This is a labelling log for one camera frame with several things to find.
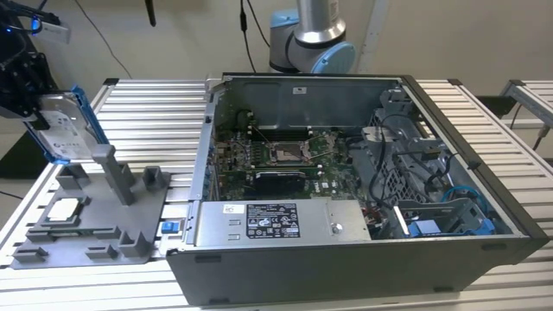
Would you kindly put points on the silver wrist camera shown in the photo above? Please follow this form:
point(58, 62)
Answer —
point(56, 32)

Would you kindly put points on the thin metal locking lever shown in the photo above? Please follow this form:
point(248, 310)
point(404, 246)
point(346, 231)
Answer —
point(262, 133)

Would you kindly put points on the black box on floor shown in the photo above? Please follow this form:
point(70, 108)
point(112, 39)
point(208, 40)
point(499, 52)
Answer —
point(26, 162)

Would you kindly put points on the grey metal disk bay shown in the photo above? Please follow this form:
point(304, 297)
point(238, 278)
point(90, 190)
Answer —
point(453, 207)

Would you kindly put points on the small blue clamp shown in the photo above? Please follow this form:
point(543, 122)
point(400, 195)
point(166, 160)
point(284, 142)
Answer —
point(170, 226)

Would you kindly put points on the black hanging strip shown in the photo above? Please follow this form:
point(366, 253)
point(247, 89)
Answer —
point(151, 11)

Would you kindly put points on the grey perforated drive cage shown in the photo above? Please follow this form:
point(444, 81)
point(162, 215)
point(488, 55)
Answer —
point(402, 175)

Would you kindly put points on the CPU socket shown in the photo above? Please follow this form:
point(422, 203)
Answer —
point(287, 152)

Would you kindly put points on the black open PC case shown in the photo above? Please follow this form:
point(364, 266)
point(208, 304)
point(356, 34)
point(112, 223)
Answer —
point(324, 275)

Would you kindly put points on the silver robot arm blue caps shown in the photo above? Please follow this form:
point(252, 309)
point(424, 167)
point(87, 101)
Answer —
point(320, 19)

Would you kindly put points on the hard disk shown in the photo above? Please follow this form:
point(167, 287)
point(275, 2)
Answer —
point(64, 129)

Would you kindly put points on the black block beside table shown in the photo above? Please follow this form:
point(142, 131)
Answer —
point(497, 107)

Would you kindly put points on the blue disk bay latch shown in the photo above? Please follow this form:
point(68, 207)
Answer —
point(426, 227)

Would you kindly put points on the silver power supply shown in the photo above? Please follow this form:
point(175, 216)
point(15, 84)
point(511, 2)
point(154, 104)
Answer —
point(311, 223)

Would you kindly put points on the green motherboard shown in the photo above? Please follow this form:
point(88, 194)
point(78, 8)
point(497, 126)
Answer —
point(338, 181)

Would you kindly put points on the grey plastic parts rack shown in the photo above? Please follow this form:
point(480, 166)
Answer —
point(130, 210)

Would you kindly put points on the silver CPU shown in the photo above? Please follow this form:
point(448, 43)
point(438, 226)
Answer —
point(64, 210)

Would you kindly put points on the metal slat side table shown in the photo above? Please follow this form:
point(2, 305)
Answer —
point(536, 92)

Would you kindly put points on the black RAM slots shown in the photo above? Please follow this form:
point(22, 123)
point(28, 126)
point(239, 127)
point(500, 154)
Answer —
point(280, 131)

